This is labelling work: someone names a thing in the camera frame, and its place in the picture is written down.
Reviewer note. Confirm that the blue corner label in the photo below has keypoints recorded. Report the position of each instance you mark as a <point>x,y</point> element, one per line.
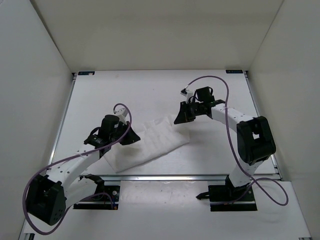
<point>234,71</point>
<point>86,73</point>

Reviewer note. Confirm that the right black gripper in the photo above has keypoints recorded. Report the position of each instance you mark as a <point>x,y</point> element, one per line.
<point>184,116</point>

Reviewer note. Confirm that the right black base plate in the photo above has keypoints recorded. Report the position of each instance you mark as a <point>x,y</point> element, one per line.
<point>222,200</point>

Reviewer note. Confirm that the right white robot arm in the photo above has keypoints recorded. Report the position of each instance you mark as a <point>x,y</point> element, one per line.
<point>255,142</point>

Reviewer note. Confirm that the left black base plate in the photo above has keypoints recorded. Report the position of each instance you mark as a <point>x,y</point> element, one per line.
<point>102,202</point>

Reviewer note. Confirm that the aluminium front rail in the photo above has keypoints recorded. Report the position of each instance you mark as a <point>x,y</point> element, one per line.
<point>164,178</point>

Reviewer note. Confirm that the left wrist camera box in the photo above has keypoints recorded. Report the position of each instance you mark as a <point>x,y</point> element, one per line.
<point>121,114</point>

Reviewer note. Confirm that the white pleated skirt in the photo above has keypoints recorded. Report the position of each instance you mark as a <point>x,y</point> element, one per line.
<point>157,138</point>

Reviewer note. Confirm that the left blue corner label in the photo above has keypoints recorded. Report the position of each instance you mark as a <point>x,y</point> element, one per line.
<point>86,73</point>

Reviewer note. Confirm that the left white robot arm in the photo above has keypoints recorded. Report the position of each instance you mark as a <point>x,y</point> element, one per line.
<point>48,196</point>

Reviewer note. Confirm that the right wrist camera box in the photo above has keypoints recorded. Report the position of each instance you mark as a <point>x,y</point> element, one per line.
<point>188,94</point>

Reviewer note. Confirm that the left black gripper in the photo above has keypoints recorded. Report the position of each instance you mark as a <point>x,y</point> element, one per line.
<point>132,137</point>

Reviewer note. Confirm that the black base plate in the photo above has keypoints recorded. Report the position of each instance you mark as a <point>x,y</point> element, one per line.
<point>222,200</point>
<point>102,202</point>

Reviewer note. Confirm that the right blue corner label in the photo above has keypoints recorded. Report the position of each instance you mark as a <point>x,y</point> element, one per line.
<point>234,71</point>

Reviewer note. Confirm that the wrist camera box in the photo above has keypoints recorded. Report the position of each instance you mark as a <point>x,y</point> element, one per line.
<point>121,114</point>
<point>188,94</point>

